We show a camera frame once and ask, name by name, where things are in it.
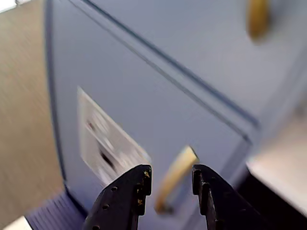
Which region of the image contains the blue toy kitchen cabinet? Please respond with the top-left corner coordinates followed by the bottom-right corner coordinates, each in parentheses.
top-left (249, 43), bottom-right (307, 149)

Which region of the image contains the blue door with dispenser print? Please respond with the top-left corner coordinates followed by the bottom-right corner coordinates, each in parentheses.
top-left (45, 0), bottom-right (253, 230)

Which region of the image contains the blue door with shopping list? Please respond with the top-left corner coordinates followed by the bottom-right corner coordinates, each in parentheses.
top-left (86, 0), bottom-right (307, 144)

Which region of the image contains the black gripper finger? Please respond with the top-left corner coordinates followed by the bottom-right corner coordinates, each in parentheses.
top-left (83, 164), bottom-right (153, 230)
top-left (192, 164), bottom-right (272, 230)

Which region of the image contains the upper wooden door handle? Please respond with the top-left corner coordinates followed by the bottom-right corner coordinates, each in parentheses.
top-left (245, 0), bottom-right (271, 44)

